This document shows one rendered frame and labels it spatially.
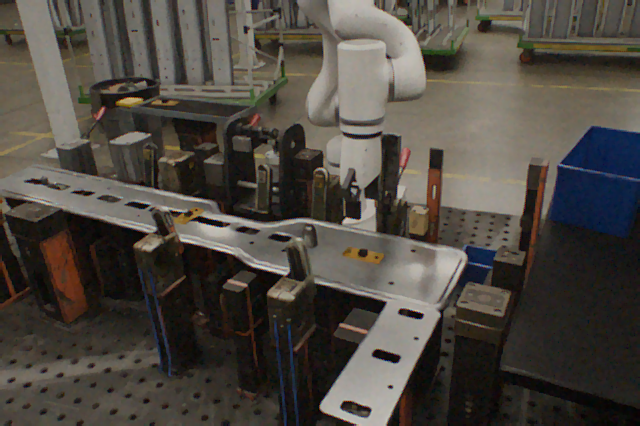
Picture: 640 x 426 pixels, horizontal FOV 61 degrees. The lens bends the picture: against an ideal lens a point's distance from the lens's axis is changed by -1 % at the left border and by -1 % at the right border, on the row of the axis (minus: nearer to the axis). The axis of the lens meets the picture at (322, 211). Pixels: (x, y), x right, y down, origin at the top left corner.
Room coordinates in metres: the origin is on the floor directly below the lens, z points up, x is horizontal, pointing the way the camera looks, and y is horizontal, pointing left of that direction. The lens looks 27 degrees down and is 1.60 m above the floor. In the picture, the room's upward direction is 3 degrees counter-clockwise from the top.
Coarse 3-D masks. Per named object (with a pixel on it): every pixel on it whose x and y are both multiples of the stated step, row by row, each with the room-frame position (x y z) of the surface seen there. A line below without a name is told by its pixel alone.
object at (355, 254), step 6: (348, 252) 0.98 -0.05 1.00; (354, 252) 0.98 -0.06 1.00; (360, 252) 0.97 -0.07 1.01; (366, 252) 0.97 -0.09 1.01; (372, 252) 0.98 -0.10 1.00; (378, 252) 0.98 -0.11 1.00; (354, 258) 0.96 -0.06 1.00; (360, 258) 0.96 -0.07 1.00; (366, 258) 0.96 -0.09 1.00; (372, 258) 0.95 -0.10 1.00; (378, 258) 0.95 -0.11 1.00
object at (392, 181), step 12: (384, 144) 1.08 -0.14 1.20; (396, 144) 1.10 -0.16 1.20; (384, 156) 1.11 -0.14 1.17; (396, 156) 1.09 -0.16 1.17; (384, 168) 1.10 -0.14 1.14; (396, 168) 1.09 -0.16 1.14; (384, 180) 1.10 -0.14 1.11; (396, 180) 1.09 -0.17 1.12; (384, 192) 1.10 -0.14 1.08; (396, 192) 1.09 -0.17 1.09; (384, 204) 1.10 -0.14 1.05
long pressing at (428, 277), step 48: (0, 192) 1.40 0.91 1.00; (48, 192) 1.38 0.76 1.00; (96, 192) 1.36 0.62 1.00; (144, 192) 1.35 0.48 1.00; (192, 240) 1.08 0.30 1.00; (240, 240) 1.06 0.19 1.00; (336, 240) 1.04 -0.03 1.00; (384, 240) 1.03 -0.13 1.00; (336, 288) 0.87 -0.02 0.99; (384, 288) 0.85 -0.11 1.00; (432, 288) 0.84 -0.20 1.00
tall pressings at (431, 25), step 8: (416, 0) 8.10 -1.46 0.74; (432, 0) 8.06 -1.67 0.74; (448, 0) 8.16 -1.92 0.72; (416, 8) 8.15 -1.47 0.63; (432, 8) 8.04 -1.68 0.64; (448, 8) 8.16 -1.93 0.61; (416, 16) 8.19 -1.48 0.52; (432, 16) 8.07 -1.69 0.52; (448, 16) 8.16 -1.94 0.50; (416, 24) 8.03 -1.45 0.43; (432, 24) 7.99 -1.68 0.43; (448, 24) 8.16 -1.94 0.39; (416, 32) 8.20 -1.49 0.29
